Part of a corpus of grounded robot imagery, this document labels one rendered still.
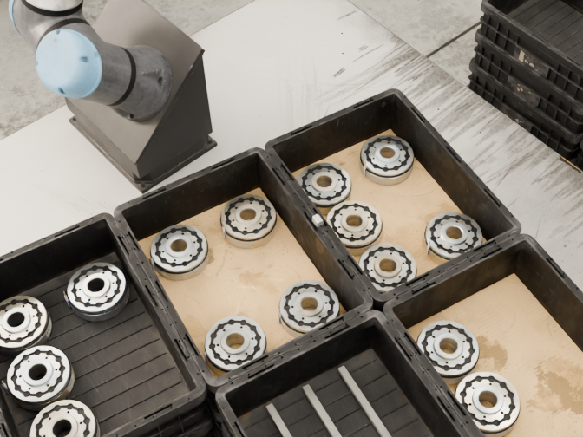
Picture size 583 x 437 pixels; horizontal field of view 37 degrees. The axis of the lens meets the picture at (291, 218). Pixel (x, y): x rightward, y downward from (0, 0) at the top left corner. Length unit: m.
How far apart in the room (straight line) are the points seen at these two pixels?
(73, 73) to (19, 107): 1.52
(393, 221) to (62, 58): 0.67
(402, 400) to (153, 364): 0.41
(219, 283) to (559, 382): 0.60
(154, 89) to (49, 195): 0.35
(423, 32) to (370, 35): 1.10
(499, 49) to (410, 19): 0.86
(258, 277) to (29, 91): 1.77
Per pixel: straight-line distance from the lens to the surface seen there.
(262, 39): 2.17
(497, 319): 1.55
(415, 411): 1.45
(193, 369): 1.37
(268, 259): 1.59
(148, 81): 1.73
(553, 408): 1.50
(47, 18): 1.71
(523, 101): 2.54
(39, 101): 3.13
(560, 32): 2.59
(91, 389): 1.50
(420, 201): 1.67
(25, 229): 1.88
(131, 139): 1.81
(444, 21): 3.32
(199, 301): 1.55
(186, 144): 1.87
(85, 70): 1.62
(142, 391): 1.48
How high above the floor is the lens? 2.15
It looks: 53 degrees down
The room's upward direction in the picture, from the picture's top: 2 degrees counter-clockwise
